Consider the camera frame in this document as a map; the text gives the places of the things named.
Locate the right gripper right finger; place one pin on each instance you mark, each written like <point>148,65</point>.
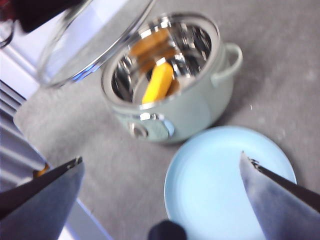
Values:
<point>287,212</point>

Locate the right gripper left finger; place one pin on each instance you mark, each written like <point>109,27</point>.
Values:
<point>37,210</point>

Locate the yellow corn cob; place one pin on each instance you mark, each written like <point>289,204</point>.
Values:
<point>158,82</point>

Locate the glass lid with green knob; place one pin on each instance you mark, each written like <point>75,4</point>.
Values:
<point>100,32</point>

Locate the blue round plate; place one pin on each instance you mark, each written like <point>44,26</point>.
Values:
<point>207,180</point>

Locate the pale green electric steamer pot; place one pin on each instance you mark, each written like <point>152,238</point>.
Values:
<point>195,110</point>

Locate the small orange part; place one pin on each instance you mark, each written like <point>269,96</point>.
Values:
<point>41,172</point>

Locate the silver aluminium frame rail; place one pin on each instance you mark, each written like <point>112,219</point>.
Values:
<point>12,140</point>

